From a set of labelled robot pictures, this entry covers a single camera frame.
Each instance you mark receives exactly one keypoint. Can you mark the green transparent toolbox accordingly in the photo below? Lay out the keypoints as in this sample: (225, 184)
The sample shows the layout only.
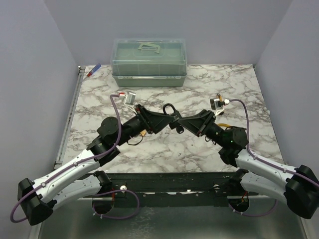
(149, 62)

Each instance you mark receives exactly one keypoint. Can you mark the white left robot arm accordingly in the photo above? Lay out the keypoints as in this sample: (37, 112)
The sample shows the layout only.
(81, 176)

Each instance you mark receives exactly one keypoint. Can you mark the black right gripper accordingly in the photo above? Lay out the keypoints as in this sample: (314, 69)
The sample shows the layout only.
(199, 124)

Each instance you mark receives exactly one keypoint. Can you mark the small brass padlock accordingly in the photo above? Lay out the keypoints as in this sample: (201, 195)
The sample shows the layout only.
(142, 134)

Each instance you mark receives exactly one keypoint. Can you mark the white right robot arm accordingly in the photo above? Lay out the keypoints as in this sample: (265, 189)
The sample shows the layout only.
(298, 187)

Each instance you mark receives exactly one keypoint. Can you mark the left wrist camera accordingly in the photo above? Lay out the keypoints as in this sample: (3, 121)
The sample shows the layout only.
(128, 99)

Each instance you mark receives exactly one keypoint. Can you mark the black Kaijing padlock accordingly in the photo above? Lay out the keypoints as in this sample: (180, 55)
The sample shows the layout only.
(176, 115)

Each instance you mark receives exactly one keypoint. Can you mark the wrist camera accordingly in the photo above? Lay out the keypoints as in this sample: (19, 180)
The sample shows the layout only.
(217, 105)
(128, 99)

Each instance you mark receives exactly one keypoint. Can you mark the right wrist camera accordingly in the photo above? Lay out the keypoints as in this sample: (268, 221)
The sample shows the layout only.
(217, 105)

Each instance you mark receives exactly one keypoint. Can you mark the red blue screwdriver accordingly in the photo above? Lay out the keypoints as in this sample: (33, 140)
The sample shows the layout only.
(93, 70)

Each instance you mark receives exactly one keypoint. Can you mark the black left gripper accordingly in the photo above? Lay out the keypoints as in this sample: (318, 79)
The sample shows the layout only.
(156, 122)

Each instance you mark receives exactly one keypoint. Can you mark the yellow black pliers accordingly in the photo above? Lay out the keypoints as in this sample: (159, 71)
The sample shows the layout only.
(224, 125)

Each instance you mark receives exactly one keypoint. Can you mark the aluminium frame rail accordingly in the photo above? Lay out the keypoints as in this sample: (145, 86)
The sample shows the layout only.
(61, 151)

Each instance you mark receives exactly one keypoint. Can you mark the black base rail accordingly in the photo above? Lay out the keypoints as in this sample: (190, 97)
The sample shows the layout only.
(171, 190)

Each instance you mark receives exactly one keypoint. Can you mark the black-headed key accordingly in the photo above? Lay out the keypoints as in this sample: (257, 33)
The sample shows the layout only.
(179, 129)

